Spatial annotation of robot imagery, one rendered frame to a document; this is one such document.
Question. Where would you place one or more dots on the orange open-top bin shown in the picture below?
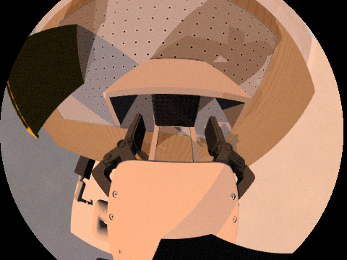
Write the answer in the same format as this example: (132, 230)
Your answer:
(45, 72)

